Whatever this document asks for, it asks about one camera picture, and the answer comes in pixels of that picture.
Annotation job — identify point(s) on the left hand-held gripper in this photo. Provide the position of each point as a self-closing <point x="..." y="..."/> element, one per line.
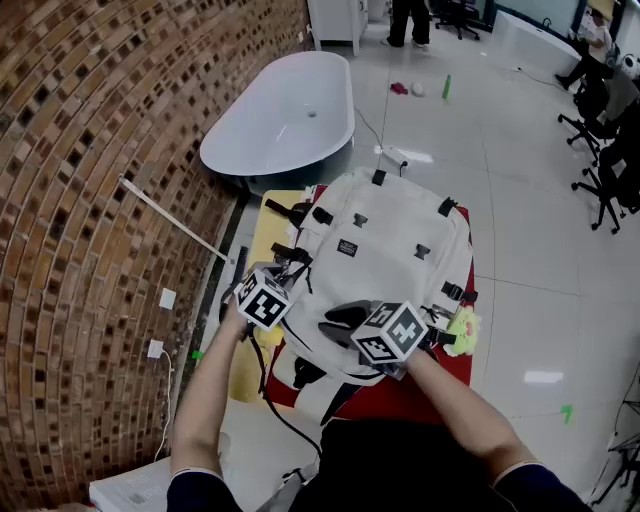
<point x="262" y="300"/>

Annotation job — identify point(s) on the white wall socket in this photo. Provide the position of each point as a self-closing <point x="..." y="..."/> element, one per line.
<point x="156" y="349"/>
<point x="167" y="299"/>

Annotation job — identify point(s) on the white power strip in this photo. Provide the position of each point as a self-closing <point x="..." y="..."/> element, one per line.
<point x="405" y="155"/>

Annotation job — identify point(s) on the person's left forearm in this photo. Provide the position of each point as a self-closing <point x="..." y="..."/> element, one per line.
<point x="205" y="400"/>

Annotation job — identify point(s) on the white backpack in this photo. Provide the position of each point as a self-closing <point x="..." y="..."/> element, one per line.
<point x="390" y="225"/>

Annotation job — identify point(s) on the white counter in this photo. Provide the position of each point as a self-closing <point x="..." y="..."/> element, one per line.
<point x="535" y="40"/>

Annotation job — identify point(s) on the red toy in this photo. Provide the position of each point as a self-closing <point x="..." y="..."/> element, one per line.
<point x="399" y="89"/>

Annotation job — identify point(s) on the person's dark clothing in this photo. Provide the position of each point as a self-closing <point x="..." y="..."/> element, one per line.
<point x="410" y="465"/>

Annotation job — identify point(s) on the white ball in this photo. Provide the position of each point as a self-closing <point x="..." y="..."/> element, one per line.
<point x="417" y="89"/>

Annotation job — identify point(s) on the black office chair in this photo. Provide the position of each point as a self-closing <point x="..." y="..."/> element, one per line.
<point x="590" y="130"/>
<point x="457" y="20"/>
<point x="615" y="190"/>

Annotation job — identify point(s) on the white bathtub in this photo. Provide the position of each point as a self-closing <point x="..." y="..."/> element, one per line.
<point x="295" y="115"/>

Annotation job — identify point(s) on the green bottle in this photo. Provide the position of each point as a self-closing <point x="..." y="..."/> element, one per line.
<point x="446" y="87"/>

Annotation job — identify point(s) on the white pole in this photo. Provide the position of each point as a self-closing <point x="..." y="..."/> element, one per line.
<point x="175" y="220"/>

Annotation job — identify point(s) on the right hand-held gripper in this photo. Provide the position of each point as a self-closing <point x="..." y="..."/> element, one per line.
<point x="395" y="335"/>

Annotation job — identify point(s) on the white cabinet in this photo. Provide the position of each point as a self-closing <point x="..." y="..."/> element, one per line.
<point x="335" y="22"/>

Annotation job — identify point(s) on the person's right forearm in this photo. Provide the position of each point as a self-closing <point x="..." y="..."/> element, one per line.
<point x="460" y="415"/>

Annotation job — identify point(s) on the green flower plush charm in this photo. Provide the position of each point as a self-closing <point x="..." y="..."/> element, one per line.
<point x="462" y="332"/>

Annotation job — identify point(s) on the green tape mark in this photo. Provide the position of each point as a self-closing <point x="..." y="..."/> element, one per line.
<point x="197" y="355"/>

